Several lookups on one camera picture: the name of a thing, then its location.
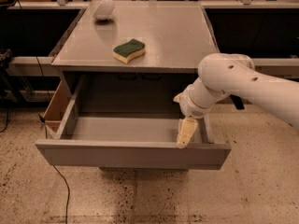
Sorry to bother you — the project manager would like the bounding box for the grey bottom drawer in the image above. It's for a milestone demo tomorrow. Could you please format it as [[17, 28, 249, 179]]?
[[98, 167, 189, 172]]

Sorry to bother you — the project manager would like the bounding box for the white bowl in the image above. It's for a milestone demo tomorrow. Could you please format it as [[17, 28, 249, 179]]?
[[93, 0, 114, 21]]

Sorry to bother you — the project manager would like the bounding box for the grey top drawer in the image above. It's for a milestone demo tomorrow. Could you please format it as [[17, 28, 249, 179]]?
[[35, 75, 232, 171]]

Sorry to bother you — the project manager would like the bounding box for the grey drawer cabinet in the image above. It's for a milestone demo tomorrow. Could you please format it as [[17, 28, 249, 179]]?
[[50, 0, 224, 173]]

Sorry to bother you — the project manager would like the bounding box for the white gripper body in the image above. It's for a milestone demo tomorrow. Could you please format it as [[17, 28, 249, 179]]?
[[178, 78, 228, 119]]

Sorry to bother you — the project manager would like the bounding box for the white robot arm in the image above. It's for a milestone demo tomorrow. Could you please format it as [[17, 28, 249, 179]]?
[[174, 53, 299, 148]]

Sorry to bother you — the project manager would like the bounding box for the grey drawer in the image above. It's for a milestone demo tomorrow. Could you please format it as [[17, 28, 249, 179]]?
[[35, 75, 232, 171], [98, 167, 189, 172]]

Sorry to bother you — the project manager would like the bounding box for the green yellow sponge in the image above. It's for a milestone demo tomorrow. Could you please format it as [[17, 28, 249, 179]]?
[[113, 39, 145, 63]]

